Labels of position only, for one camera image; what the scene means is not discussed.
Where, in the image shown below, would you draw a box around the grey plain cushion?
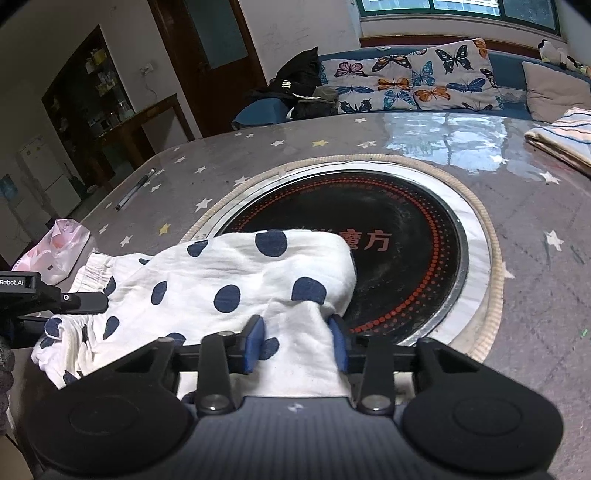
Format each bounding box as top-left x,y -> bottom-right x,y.
522,62 -> 590,123

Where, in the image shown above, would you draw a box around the dark wooden side table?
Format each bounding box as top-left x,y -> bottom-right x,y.
97,94 -> 195,170

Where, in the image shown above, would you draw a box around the left butterfly print cushion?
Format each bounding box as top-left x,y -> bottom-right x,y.
320,55 -> 419,114

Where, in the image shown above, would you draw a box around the white navy polka dot garment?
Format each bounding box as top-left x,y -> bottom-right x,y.
31,230 -> 356,397

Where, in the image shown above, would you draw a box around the round induction cooktop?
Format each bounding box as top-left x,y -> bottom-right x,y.
185,154 -> 504,361

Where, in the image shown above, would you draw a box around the right butterfly print cushion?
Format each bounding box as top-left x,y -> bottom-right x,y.
407,38 -> 504,112

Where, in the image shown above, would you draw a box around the blue striped folded blanket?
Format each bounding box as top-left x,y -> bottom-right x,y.
524,108 -> 591,177

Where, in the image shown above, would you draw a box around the black clothes pile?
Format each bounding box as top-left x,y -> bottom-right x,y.
252,47 -> 339,121

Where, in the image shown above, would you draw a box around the window with green frame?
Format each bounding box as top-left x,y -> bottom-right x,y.
356,0 -> 561,35

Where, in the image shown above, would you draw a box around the dark wooden door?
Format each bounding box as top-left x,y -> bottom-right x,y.
149,0 -> 266,137

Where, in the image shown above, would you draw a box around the butterfly print cushion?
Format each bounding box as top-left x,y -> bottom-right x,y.
320,55 -> 419,114
407,38 -> 504,112

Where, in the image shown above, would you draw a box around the dark display shelf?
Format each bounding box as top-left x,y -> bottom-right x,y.
42,26 -> 135,187

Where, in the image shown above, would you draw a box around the black white plush toy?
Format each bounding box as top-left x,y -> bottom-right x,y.
538,39 -> 575,69

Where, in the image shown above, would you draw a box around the pink white plastic bag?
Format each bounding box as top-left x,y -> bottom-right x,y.
12,219 -> 91,286

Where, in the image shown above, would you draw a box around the black pen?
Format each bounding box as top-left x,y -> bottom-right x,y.
115,168 -> 156,211

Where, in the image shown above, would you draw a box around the blue sofa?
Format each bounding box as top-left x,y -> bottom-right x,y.
232,38 -> 590,130

